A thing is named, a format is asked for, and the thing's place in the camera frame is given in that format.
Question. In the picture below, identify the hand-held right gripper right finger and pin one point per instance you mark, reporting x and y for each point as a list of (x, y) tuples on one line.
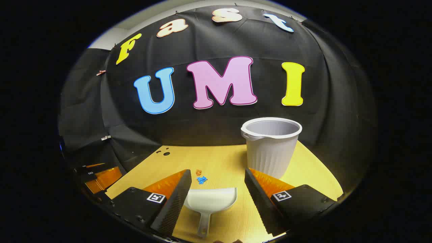
[(261, 206)]

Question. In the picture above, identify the blue paper scrap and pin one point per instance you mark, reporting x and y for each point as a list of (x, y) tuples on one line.
[(202, 180)]

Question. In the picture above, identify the white plastic dustpan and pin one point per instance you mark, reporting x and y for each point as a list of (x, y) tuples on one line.
[(211, 199)]

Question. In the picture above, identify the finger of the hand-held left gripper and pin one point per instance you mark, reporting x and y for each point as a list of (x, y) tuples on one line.
[(89, 166), (104, 179)]

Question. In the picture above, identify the wooden desktop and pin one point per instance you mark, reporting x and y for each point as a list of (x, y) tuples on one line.
[(226, 162)]

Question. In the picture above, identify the black backdrop cloth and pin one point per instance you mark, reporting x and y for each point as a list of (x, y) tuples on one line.
[(209, 128)]

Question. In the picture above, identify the white ribbed garbage bin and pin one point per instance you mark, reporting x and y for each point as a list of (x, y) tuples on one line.
[(270, 152)]

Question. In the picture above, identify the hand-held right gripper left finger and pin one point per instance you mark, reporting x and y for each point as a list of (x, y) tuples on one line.
[(172, 209)]

